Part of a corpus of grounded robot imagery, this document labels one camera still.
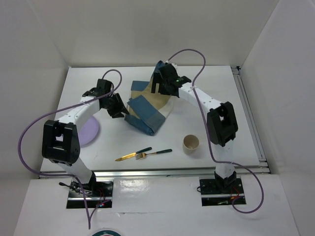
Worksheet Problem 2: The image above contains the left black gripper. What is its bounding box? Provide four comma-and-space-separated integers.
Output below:
102, 92, 129, 119

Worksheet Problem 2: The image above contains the blue and beige cloth placemat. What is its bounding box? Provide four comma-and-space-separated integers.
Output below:
124, 60, 174, 136

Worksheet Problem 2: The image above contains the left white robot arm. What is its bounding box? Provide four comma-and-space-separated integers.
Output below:
42, 79, 129, 196

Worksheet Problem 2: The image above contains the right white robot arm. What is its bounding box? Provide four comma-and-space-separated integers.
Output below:
151, 63, 238, 193

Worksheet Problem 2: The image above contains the lilac plastic plate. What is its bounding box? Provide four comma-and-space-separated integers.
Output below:
78, 116, 99, 147

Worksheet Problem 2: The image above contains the beige plastic cup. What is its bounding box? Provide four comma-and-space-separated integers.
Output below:
183, 134, 199, 154

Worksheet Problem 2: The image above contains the green round sticker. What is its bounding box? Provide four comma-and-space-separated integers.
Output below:
92, 229, 122, 236

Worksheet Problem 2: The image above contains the gold knife dark handle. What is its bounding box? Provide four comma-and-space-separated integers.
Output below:
115, 147, 152, 162

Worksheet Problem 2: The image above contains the gold fork dark handle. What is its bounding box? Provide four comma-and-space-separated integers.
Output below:
135, 149, 173, 160

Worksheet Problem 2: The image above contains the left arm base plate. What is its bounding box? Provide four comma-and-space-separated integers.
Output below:
66, 181, 114, 209

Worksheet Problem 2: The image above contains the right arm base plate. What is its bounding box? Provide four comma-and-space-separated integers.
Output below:
196, 178, 246, 207

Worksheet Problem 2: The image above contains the aluminium frame rail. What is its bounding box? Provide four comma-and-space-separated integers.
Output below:
38, 65, 271, 179

